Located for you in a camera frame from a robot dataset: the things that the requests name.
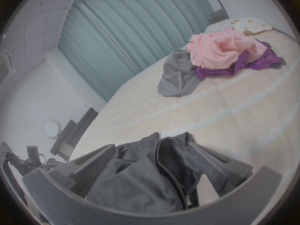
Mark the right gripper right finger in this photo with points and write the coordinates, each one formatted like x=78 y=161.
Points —
x=215 y=170

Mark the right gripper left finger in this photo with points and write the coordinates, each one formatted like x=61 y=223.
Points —
x=89 y=167

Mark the black T-shirt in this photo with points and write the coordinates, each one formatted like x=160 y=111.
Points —
x=140 y=179

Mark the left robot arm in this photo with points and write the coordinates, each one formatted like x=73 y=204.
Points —
x=32 y=155

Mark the bed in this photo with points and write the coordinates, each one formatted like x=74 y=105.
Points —
x=234 y=116

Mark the black chest of drawers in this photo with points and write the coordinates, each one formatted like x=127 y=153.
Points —
x=75 y=132

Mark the round white disc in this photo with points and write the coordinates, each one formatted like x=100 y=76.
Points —
x=50 y=128

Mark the purple garment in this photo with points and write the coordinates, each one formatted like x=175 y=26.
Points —
x=211 y=73

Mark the grey garment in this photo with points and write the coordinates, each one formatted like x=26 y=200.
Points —
x=178 y=78

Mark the blue-green curtain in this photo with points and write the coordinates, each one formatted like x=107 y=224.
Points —
x=93 y=62
x=145 y=20

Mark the pink garment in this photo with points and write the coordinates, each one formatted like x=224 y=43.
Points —
x=215 y=48

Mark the white ceiling air conditioner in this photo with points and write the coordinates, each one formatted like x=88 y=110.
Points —
x=5 y=65

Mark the white printed pillow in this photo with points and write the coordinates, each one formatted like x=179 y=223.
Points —
x=248 y=23

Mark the grey bedside table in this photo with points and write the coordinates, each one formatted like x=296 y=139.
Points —
x=218 y=16

